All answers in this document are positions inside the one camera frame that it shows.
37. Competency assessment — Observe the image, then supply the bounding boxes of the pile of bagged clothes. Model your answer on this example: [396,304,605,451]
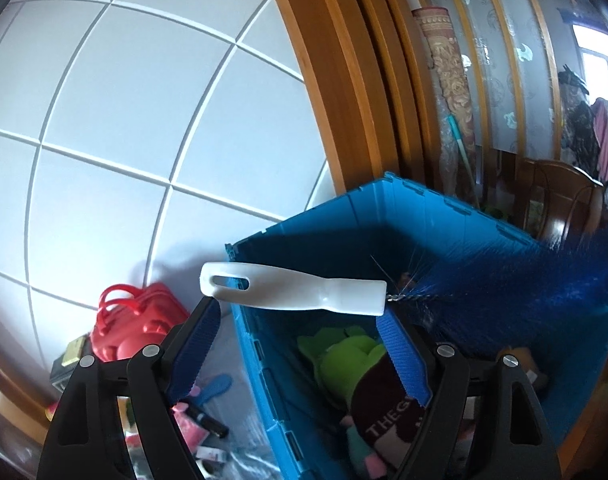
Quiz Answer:
[557,64,608,182]

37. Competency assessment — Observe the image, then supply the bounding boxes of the wooden slat glass partition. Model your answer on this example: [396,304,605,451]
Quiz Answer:
[398,0,566,162]

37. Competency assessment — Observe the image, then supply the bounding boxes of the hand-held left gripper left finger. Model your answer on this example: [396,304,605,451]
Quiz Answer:
[36,297,223,480]

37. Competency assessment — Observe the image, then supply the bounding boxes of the plastic-wrapped roll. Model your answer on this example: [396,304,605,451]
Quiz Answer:
[436,134,466,202]

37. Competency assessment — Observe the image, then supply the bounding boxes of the brown plush toy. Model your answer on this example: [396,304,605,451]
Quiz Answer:
[504,345,551,392]

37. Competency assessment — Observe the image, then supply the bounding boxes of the dark brown printed cloth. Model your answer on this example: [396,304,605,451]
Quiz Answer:
[346,355,431,467]

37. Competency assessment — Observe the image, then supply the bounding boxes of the blue white-handled bottle brush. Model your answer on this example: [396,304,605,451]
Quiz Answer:
[199,235,608,362]

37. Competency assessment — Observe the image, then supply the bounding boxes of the black box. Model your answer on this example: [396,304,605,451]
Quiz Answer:
[49,337,98,394]

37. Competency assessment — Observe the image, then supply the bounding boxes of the teal and pink plush toy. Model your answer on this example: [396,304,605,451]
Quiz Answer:
[343,419,391,479]

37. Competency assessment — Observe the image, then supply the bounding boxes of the wooden chair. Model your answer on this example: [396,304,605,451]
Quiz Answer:
[513,157,606,252]

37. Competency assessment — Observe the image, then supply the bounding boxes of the black marker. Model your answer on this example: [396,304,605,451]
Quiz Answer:
[188,402,230,439]

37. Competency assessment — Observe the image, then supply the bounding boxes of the rolled patterned carpet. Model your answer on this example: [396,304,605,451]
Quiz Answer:
[411,5,478,153]

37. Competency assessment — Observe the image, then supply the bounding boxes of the gold flat tin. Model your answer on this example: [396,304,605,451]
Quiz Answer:
[63,337,93,366]

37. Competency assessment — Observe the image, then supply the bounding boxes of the green plush toy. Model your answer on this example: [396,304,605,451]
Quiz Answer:
[297,325,401,412]

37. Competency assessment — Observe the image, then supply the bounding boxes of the blue plastic storage crate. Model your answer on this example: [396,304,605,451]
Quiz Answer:
[225,171,608,480]

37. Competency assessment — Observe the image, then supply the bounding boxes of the pink bag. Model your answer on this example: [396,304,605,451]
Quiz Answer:
[170,399,206,449]

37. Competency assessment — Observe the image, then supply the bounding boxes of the window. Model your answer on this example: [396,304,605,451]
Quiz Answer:
[571,22,608,107]

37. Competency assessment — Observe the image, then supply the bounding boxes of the blue hairbrush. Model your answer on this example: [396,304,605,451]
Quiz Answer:
[193,372,234,404]

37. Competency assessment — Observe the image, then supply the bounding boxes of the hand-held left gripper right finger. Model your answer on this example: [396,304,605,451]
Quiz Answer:
[376,317,563,480]

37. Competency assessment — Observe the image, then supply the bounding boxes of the wooden wall frame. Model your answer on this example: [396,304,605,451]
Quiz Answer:
[258,0,436,212]

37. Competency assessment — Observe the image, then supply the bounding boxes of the teal pole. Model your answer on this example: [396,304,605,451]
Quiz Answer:
[446,114,481,207]

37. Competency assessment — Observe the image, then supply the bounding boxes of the red bear-face suitcase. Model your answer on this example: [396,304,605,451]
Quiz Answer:
[91,282,190,364]

